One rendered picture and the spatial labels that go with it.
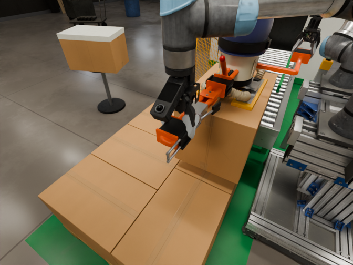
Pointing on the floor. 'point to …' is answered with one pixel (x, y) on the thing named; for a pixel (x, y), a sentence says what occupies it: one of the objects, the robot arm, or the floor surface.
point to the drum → (132, 8)
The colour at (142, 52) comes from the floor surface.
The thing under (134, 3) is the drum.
